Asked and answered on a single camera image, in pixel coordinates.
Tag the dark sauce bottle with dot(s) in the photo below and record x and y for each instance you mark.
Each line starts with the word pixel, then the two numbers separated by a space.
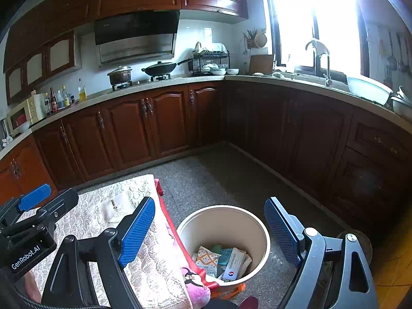
pixel 53 101

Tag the black dish rack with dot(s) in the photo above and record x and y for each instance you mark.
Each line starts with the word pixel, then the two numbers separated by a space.
pixel 208 57

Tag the white blue box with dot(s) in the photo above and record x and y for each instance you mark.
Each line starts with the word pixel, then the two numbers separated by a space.
pixel 237 265

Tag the yellow oil bottle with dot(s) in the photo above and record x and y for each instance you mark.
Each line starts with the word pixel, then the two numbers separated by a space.
pixel 82 92

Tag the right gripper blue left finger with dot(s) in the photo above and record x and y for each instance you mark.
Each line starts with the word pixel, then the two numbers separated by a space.
pixel 70 284

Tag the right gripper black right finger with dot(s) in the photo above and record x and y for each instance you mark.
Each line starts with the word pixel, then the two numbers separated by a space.
pixel 350 285

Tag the black range hood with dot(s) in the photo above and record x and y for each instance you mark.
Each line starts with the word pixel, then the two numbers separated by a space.
pixel 136 36

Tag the kitchen faucet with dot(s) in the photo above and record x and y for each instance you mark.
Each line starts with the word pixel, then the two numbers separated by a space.
pixel 320 50

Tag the blue snack bag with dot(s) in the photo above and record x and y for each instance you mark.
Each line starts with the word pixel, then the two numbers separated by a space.
pixel 225 256

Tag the wooden cutting board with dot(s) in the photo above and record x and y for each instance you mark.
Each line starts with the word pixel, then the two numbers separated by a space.
pixel 261 63

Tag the red pink under cloth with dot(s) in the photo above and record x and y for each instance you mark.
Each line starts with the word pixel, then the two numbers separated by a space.
pixel 199 290

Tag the pink embossed tablecloth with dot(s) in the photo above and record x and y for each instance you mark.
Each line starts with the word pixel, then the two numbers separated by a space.
pixel 150 291

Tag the brown clay pot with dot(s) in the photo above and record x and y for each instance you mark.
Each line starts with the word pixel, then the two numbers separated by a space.
pixel 121 75

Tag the old ceramic pot on floor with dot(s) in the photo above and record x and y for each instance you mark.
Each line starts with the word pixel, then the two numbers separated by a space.
pixel 364 241

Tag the large white basin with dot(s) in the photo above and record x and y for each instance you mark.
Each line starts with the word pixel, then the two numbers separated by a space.
pixel 369 89

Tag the green plush towel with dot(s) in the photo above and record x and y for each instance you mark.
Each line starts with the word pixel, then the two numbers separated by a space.
pixel 217 249

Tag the orange patterned box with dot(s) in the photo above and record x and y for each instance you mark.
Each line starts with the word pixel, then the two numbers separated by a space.
pixel 207 260

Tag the black wok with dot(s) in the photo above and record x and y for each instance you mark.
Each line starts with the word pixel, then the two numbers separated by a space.
pixel 163 68

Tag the cream microwave oven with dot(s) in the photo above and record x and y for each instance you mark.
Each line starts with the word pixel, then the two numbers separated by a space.
pixel 25 114

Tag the white trash bin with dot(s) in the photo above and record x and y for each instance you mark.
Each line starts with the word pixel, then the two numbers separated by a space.
pixel 232 227

